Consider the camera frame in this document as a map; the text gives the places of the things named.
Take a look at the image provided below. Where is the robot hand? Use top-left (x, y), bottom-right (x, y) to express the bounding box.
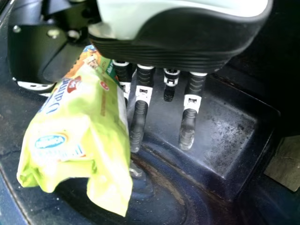
top-left (7, 0), bottom-right (274, 153)

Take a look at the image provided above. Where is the yellow-green biscuit packet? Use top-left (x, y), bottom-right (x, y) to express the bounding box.
top-left (16, 44), bottom-right (134, 218)

